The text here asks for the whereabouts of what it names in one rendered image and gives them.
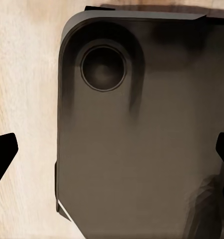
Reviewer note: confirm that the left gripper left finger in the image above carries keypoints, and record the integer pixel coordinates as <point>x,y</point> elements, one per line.
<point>8,150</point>

